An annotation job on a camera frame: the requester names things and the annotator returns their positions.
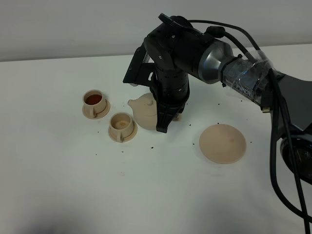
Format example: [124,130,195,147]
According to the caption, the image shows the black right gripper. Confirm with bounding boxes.
[150,66,190,133]

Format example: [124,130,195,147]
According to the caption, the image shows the beige ceramic teapot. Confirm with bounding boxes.
[128,93,185,131]

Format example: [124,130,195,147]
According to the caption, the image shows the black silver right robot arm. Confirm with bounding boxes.
[143,15,312,183]

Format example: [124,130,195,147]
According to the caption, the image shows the large beige teapot saucer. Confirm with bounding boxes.
[199,124,247,164]

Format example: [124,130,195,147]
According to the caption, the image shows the near beige cup saucer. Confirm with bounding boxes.
[108,123,137,143]

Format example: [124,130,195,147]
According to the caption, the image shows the beige cup saucer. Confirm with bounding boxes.
[82,98,110,119]
[108,123,137,143]

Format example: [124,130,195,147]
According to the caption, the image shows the near beige teacup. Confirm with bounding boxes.
[108,113,134,143]

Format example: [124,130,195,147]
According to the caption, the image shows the beige teacup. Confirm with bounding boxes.
[108,113,134,143]
[82,90,105,105]

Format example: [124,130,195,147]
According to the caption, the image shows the far beige cup saucer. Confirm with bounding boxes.
[82,98,110,119]

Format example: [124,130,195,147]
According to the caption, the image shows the far beige teacup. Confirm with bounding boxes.
[82,90,105,105]

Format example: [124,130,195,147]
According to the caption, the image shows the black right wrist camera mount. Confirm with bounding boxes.
[123,44,155,87]

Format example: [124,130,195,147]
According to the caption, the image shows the black camera cable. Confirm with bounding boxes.
[158,13,312,234]

